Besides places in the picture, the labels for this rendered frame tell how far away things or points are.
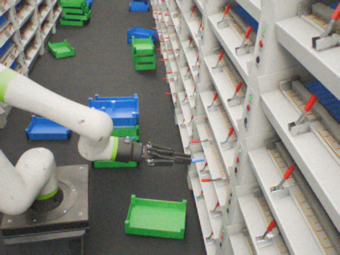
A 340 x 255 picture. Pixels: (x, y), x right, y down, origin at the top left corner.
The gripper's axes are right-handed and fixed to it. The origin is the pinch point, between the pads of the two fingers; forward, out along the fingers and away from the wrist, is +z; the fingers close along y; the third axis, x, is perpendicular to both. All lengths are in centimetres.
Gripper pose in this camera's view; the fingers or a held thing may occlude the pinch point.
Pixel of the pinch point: (182, 159)
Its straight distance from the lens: 134.4
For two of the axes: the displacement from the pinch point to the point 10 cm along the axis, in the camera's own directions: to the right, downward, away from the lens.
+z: 9.6, 1.6, 2.3
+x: -2.6, 8.2, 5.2
